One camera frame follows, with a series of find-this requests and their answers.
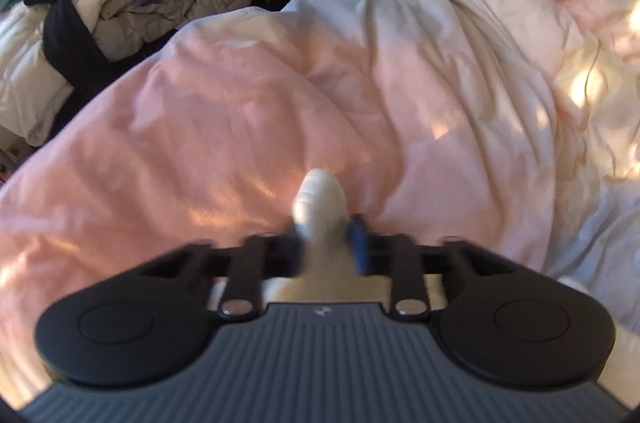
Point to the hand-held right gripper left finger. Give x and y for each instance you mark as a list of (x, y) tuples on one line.
[(285, 253)]

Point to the white quilt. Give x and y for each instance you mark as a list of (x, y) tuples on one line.
[(30, 73)]

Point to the pink duvet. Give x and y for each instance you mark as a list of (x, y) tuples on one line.
[(200, 113)]

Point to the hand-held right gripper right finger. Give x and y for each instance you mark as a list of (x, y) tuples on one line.
[(357, 243)]

